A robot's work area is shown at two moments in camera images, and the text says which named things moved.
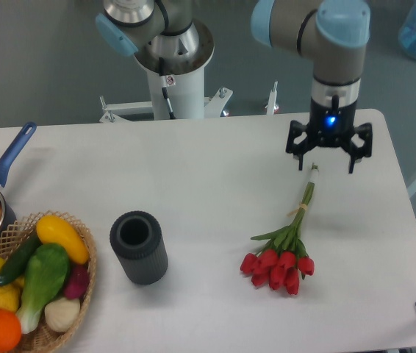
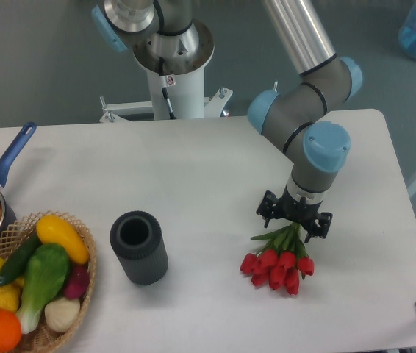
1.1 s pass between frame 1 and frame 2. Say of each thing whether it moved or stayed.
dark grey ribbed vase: stayed
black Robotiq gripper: moved
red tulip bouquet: stayed
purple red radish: stayed
